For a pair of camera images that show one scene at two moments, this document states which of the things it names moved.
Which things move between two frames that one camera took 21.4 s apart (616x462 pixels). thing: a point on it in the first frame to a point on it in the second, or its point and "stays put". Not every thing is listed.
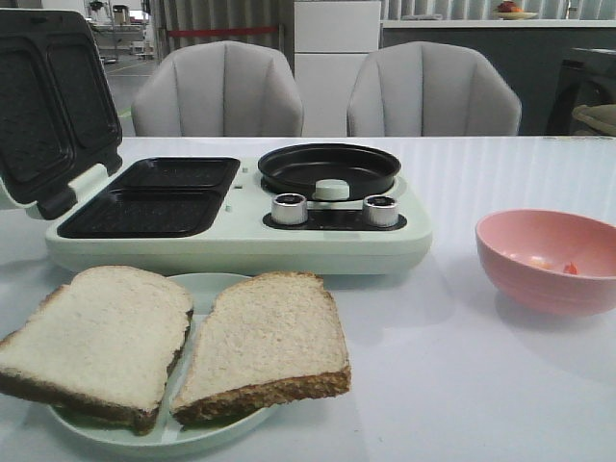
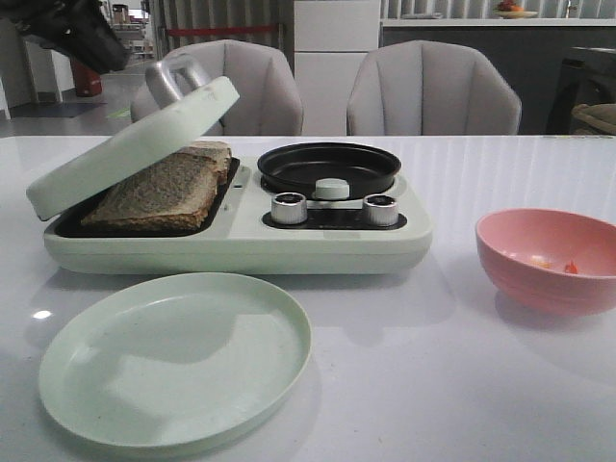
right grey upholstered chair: x=428 y=89 stays put
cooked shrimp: x=541 y=264 stays put
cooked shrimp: x=571 y=269 stays put
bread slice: x=271 y=340 to x=174 y=192
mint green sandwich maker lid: x=59 y=117 to x=190 y=101
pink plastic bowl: x=551 y=261 stays put
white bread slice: x=105 y=343 to x=217 y=151
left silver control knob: x=289 y=208 stays put
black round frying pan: x=296 y=169 stays put
